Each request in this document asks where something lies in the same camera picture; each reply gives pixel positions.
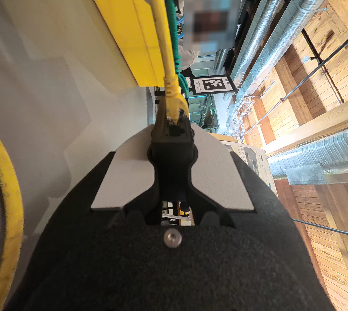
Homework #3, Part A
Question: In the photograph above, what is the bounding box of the yellow ethernet cable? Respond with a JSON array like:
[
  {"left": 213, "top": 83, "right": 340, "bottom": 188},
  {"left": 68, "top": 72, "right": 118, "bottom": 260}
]
[{"left": 0, "top": 0, "right": 189, "bottom": 303}]

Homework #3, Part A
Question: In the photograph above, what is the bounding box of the yellow plastic bin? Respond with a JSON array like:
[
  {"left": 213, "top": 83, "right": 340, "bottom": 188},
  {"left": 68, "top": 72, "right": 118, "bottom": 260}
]
[{"left": 75, "top": 0, "right": 174, "bottom": 88}]

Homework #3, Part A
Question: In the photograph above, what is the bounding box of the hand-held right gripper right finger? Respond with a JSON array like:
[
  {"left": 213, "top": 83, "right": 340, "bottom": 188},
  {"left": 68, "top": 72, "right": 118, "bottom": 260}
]
[{"left": 187, "top": 123, "right": 255, "bottom": 225}]

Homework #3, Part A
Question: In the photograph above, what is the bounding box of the printed instruction sheet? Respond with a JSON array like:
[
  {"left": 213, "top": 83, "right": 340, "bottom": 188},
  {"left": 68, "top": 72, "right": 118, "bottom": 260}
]
[{"left": 221, "top": 141, "right": 279, "bottom": 198}]

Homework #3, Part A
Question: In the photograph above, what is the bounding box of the green ethernet cable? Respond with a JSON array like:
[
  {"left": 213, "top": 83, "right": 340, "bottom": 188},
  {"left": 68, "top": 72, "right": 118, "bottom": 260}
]
[{"left": 161, "top": 0, "right": 189, "bottom": 94}]

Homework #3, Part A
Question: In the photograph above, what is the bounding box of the blue ethernet cable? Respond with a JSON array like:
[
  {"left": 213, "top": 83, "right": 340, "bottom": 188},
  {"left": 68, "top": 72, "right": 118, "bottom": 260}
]
[{"left": 176, "top": 14, "right": 185, "bottom": 39}]

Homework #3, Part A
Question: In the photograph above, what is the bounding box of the black network switch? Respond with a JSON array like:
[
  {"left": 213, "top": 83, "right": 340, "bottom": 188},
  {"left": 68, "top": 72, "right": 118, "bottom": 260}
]
[{"left": 150, "top": 96, "right": 195, "bottom": 202}]

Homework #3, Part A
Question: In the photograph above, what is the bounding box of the black-white marker tag sign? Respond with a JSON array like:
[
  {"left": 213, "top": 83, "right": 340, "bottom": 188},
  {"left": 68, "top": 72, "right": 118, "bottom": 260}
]
[{"left": 190, "top": 74, "right": 238, "bottom": 96}]

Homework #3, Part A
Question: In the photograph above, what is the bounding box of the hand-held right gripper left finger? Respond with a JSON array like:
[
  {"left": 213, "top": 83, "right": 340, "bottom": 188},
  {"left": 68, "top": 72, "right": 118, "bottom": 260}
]
[{"left": 90, "top": 125, "right": 163, "bottom": 225}]

